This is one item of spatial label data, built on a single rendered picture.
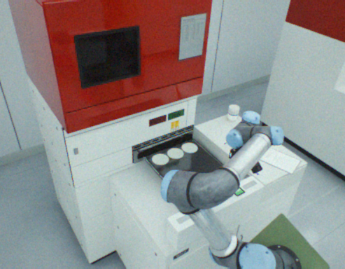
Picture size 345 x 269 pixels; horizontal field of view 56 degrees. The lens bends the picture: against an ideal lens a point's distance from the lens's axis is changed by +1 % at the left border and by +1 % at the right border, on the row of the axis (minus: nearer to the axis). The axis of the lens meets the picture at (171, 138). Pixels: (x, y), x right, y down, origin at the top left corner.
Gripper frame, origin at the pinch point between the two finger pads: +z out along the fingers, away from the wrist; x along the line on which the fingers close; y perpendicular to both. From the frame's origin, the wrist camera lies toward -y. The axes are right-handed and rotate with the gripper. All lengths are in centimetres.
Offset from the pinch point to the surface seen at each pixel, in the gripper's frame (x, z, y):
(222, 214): 13.3, 15.1, -4.5
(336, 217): -129, 106, -8
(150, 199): 35, 24, 29
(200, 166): 0.0, 16.0, 29.8
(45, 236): 84, 106, 104
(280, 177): -27.3, 10.4, -4.8
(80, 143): 59, -5, 59
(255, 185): -10.2, 10.0, -2.0
